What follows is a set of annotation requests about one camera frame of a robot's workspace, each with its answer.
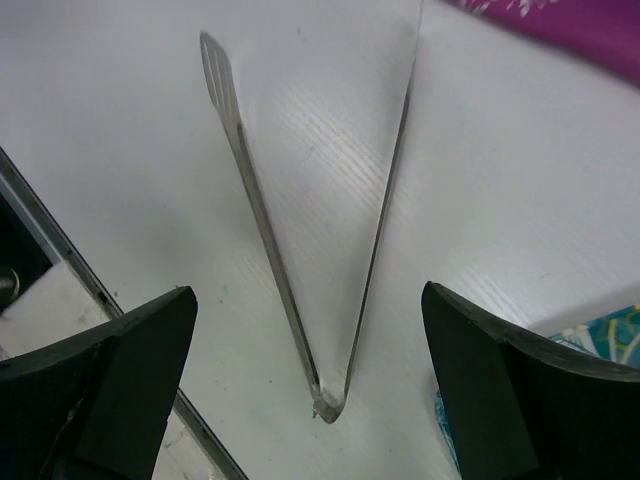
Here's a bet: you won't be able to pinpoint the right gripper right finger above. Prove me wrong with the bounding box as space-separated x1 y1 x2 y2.
421 282 639 479

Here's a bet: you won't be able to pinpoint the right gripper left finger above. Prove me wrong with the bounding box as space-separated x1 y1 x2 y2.
1 286 197 479

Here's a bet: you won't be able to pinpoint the metal tongs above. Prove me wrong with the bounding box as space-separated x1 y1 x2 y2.
199 1 423 424

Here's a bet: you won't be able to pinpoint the teal floral tray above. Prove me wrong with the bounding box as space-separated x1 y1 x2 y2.
434 304 640 461

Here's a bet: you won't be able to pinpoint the purple floral placemat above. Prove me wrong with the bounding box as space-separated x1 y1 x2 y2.
451 0 639 87

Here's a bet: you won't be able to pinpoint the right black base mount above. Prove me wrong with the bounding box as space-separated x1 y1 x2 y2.
1 194 55 312

